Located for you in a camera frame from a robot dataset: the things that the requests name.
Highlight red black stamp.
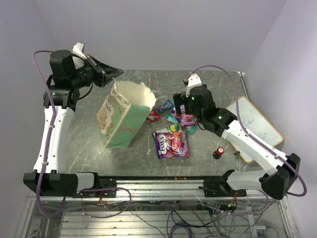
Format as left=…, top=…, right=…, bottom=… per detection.
left=212, top=147, right=224, bottom=160

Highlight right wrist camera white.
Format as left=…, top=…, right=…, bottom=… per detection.
left=183, top=73, right=202, bottom=97

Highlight teal candy packet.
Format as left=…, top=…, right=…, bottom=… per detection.
left=166, top=110, right=197, bottom=132

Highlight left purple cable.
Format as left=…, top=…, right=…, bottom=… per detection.
left=33, top=50, right=67, bottom=219

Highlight small blue candy packet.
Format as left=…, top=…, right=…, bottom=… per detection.
left=155, top=100, right=174, bottom=113

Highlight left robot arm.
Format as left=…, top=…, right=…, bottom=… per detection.
left=23, top=50, right=123, bottom=197

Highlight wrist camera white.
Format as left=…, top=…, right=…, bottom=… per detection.
left=183, top=73, right=202, bottom=97
left=72, top=42, right=87, bottom=60

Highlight small red snack packet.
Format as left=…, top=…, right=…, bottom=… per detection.
left=147, top=109, right=161, bottom=123

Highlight purple cable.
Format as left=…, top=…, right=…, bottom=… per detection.
left=33, top=50, right=67, bottom=219
left=183, top=64, right=308, bottom=198

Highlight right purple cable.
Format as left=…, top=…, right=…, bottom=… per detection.
left=183, top=64, right=308, bottom=198

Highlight yellow gummy candy packet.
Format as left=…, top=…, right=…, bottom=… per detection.
left=152, top=122, right=182, bottom=139

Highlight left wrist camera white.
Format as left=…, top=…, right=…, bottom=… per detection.
left=72, top=42, right=87, bottom=60

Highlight green patterned paper bag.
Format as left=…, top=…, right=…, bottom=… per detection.
left=97, top=81, right=157, bottom=149

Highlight purple berries candy packet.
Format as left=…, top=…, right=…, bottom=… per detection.
left=176, top=105, right=197, bottom=127

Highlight aluminium rail frame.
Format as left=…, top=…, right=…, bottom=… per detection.
left=15, top=177, right=299, bottom=238

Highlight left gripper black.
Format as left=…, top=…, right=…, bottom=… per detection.
left=71, top=55, right=124, bottom=89

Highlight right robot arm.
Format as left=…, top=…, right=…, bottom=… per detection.
left=172, top=84, right=301, bottom=200

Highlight small whiteboard yellow frame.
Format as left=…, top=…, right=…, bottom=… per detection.
left=238, top=96, right=284, bottom=148

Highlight loose wires under table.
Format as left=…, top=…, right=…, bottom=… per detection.
left=81, top=189, right=268, bottom=238

